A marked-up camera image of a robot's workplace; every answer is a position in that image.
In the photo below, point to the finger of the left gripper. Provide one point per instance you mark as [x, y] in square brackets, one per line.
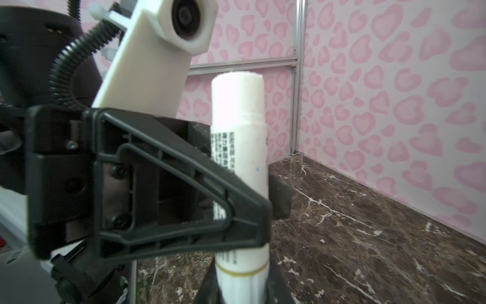
[156, 194]
[279, 192]

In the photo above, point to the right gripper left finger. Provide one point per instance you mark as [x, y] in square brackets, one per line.
[208, 292]

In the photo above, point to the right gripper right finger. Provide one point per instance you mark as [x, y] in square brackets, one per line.
[278, 291]

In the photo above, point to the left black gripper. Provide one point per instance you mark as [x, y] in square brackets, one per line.
[59, 163]

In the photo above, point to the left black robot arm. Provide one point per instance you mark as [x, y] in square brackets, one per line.
[47, 59]

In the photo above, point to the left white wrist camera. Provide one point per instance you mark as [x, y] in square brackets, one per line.
[150, 67]

